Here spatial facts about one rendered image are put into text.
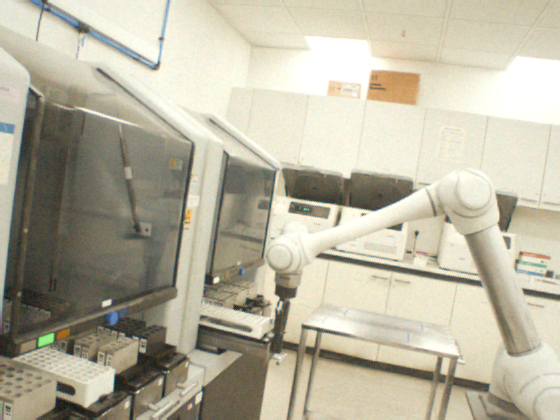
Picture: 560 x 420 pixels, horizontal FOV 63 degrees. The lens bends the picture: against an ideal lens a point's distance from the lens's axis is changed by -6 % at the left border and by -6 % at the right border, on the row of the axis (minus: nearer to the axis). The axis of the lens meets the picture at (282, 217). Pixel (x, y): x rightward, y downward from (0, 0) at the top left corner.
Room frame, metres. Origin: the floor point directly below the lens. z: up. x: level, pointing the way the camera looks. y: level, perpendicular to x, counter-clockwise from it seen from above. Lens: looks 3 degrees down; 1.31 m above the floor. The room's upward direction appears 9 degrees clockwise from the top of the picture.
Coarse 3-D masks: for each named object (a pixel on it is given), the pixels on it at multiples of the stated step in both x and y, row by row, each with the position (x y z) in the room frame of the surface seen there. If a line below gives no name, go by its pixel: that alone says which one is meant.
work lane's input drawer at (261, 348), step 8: (200, 328) 1.59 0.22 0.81; (208, 328) 1.59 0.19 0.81; (216, 328) 1.58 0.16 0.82; (200, 336) 1.58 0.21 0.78; (208, 336) 1.57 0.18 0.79; (216, 336) 1.57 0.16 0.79; (224, 336) 1.56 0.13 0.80; (232, 336) 1.56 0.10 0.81; (240, 336) 1.56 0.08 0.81; (248, 336) 1.55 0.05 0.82; (264, 336) 1.58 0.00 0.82; (272, 336) 1.59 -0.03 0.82; (208, 344) 1.57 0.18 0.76; (216, 344) 1.56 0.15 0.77; (224, 344) 1.56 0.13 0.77; (232, 344) 1.55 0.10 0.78; (240, 344) 1.54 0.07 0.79; (248, 344) 1.54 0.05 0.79; (256, 344) 1.53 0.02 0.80; (264, 344) 1.53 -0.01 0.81; (240, 352) 1.54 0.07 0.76; (248, 352) 1.54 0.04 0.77; (256, 352) 1.53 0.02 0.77; (264, 352) 1.52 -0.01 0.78; (280, 360) 1.55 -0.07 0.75
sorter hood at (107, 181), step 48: (48, 48) 1.16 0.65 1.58; (48, 96) 0.78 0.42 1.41; (96, 96) 1.03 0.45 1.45; (48, 144) 0.78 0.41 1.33; (96, 144) 0.90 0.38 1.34; (144, 144) 1.07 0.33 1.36; (192, 144) 1.31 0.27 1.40; (48, 192) 0.79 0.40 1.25; (96, 192) 0.92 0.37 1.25; (144, 192) 1.10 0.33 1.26; (48, 240) 0.81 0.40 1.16; (96, 240) 0.94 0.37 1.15; (144, 240) 1.13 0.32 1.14; (48, 288) 0.82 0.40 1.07; (96, 288) 0.96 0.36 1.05; (144, 288) 1.16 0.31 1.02; (0, 336) 0.74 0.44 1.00
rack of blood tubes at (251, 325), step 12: (204, 312) 1.60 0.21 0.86; (216, 312) 1.61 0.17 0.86; (228, 312) 1.63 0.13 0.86; (240, 312) 1.66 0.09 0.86; (204, 324) 1.60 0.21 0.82; (216, 324) 1.64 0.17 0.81; (228, 324) 1.68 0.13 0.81; (240, 324) 1.67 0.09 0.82; (252, 324) 1.55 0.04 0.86; (264, 324) 1.58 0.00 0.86; (252, 336) 1.55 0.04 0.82
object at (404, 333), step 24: (312, 312) 2.01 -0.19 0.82; (336, 312) 2.07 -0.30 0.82; (360, 312) 2.14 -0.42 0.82; (360, 336) 1.75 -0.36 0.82; (384, 336) 1.78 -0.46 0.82; (408, 336) 1.83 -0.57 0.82; (432, 336) 1.88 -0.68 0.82; (312, 360) 2.22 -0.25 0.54; (456, 360) 1.66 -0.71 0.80; (312, 384) 2.22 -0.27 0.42; (432, 384) 2.08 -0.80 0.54; (288, 408) 1.81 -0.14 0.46
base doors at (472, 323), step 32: (320, 288) 3.86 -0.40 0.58; (352, 288) 3.79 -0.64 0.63; (384, 288) 3.72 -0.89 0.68; (416, 288) 3.67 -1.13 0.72; (448, 288) 3.61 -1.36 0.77; (480, 288) 3.55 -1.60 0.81; (288, 320) 3.91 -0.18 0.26; (416, 320) 3.66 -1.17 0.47; (448, 320) 3.60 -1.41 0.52; (480, 320) 3.54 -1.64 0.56; (544, 320) 3.42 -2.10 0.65; (352, 352) 3.76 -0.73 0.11; (384, 352) 3.71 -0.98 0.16; (416, 352) 3.65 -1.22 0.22; (480, 352) 3.53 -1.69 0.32
